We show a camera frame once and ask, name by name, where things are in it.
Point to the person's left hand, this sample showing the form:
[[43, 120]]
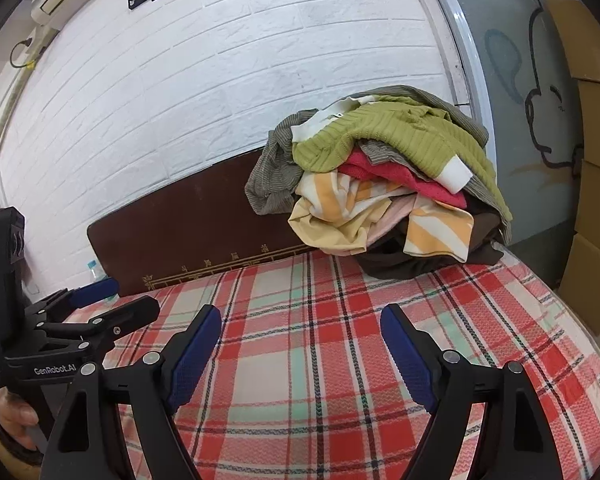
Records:
[[12, 417]]

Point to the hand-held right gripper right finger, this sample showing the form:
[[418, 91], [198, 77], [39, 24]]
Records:
[[405, 355]]

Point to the pink garment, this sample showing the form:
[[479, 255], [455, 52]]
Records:
[[395, 212]]

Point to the white door frame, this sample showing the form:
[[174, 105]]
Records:
[[460, 35]]

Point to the dark brown garment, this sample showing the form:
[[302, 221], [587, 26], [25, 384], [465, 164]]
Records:
[[480, 245]]

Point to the white wall pipe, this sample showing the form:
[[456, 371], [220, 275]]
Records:
[[10, 105]]

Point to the yellow striped garment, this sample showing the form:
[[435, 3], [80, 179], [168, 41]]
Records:
[[325, 205]]

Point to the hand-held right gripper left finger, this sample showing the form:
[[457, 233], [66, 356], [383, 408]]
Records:
[[195, 355]]

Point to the red plaid blanket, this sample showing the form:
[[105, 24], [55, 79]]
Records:
[[305, 310]]

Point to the red garment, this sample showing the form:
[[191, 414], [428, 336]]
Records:
[[375, 167]]

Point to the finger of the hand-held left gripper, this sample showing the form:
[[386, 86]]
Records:
[[125, 316], [95, 292]]

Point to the plastic water bottle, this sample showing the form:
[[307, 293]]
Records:
[[96, 272]]

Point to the brown headboard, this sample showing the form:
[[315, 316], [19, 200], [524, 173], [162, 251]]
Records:
[[180, 230]]

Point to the olive striped garment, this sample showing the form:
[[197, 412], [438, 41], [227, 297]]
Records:
[[270, 175]]

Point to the green knit sweater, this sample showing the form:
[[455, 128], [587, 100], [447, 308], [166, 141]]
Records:
[[380, 130]]

